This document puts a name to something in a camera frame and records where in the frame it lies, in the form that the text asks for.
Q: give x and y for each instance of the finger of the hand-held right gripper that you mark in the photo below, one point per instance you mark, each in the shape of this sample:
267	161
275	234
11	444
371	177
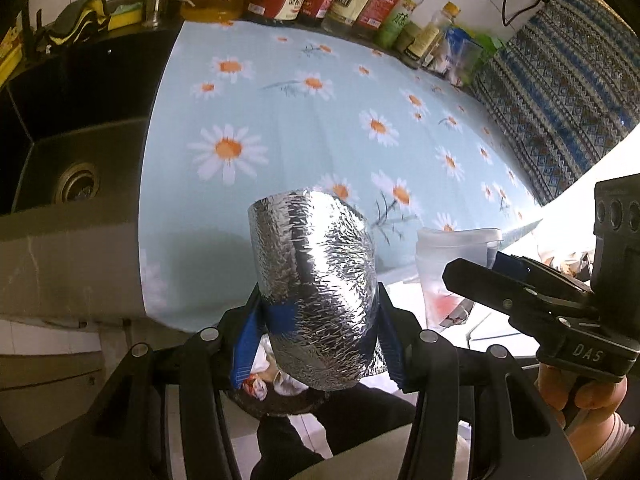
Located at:
507	261
500	292

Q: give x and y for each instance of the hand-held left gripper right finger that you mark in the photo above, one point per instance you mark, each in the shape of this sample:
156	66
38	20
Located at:
402	360

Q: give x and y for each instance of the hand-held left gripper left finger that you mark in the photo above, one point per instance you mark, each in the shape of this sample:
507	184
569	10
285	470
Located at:
245	350

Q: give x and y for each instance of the trash bin with black bag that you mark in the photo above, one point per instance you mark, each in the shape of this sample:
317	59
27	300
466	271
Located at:
270	406

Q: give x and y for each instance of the clear plastic cup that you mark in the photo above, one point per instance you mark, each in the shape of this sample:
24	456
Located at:
440	270

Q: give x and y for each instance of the silver foil cup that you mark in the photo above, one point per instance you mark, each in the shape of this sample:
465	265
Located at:
320	280

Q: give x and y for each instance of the person's right forearm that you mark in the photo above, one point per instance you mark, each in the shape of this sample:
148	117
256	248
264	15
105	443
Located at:
605	440

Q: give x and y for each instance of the person's right hand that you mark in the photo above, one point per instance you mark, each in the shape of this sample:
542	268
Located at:
550	385

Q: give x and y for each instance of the red white crumpled wrapper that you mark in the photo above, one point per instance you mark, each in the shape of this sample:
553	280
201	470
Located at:
255	389

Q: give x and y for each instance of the crumpled white paper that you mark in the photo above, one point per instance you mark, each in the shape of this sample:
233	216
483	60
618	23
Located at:
287	385

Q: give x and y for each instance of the person's black pants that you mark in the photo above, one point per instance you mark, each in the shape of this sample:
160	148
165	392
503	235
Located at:
360	425

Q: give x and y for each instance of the blue patterned woven cloth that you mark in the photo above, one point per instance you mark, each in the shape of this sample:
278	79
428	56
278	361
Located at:
560	90

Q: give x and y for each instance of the light blue daisy tablecloth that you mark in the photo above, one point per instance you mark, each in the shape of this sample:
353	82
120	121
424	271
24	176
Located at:
310	150

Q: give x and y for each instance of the green packet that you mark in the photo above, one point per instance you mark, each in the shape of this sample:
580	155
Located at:
492	45

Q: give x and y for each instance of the blue white packet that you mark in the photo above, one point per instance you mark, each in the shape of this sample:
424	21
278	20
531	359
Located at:
457	50

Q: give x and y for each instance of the metal sink drain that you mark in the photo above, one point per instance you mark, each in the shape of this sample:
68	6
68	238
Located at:
77	182

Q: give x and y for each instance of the white bag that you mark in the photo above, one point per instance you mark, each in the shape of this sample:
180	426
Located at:
525	0

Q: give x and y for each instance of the black kitchen sink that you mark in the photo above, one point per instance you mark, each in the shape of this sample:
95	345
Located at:
75	125

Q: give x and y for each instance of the metal soap dispenser pump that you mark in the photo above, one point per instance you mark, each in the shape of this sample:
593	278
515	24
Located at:
152	12

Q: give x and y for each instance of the yellow green sponge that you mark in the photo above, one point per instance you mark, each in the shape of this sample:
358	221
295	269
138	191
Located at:
127	16

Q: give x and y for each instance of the yellow package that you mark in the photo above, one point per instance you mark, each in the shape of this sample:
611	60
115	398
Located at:
10	60

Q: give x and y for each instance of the dark green yellow cloth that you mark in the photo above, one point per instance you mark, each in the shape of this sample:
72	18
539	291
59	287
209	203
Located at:
75	17

